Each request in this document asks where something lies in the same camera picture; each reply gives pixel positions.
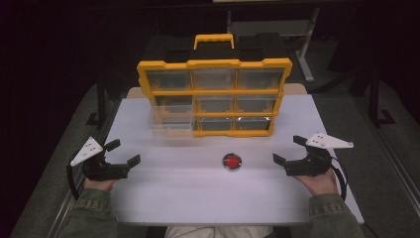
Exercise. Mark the black metal stand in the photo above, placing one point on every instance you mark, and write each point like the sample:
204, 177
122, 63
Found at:
100, 99
374, 99

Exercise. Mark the clear plastic organizer drawer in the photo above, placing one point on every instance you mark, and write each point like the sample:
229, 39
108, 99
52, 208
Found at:
171, 127

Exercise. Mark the yellow black drawer organizer cabinet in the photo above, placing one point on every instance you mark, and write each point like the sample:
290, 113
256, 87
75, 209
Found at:
214, 63

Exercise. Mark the grid of clear drawers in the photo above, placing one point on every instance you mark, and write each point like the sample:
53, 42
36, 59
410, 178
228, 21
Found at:
214, 78

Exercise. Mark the white table with metal legs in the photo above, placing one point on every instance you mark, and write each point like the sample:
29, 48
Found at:
267, 28

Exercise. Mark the person's lap light trousers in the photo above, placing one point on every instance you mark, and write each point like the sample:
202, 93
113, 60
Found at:
218, 232

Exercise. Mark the person's left hand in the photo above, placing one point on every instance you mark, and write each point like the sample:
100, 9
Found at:
99, 184

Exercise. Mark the person's right hand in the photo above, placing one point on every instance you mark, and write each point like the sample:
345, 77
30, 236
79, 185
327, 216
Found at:
320, 185

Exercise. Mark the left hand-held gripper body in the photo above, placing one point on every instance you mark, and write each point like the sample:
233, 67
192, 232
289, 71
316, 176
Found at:
102, 170

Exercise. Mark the small red round object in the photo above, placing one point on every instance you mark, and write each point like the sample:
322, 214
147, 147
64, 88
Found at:
231, 161

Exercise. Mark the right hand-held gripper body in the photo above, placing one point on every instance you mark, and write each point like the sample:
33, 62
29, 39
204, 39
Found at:
310, 163

